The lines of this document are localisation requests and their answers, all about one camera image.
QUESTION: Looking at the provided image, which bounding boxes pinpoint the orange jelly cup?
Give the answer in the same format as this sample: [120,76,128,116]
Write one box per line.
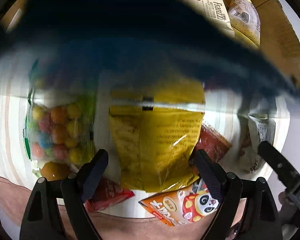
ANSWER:
[40,161,71,181]

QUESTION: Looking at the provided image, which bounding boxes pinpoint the red triangular snack packet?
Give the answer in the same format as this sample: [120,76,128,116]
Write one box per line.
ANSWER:
[84,178,135,212]

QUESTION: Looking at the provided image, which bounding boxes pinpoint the silver white snack bag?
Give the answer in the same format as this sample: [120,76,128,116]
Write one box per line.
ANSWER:
[238,115,276,174]

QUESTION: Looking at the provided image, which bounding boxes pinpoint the orange panda snack bag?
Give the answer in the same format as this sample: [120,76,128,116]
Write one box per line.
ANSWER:
[139,179,219,226]

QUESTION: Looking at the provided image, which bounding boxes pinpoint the brown square snack packet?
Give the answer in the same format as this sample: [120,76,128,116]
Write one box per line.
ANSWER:
[194,124,232,163]

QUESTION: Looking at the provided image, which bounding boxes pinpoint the colourful candy balls bag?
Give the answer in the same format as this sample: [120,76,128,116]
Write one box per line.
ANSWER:
[24,60,97,170]

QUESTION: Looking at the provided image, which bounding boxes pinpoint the yellow foil snack bag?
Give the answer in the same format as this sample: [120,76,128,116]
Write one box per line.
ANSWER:
[109,79,205,192]

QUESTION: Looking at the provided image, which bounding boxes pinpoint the pale yellow egg cake bag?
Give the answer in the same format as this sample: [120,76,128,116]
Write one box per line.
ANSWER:
[223,0,261,49]

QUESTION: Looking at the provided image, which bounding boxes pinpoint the white Franzzi cookie pack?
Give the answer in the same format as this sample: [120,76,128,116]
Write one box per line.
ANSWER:
[183,0,235,38]

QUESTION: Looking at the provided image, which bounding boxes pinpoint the striped pink blanket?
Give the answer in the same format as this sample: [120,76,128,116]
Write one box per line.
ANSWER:
[0,49,291,240]

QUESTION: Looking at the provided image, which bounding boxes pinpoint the cardboard milk box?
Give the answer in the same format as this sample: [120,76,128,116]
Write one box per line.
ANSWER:
[0,0,300,116]

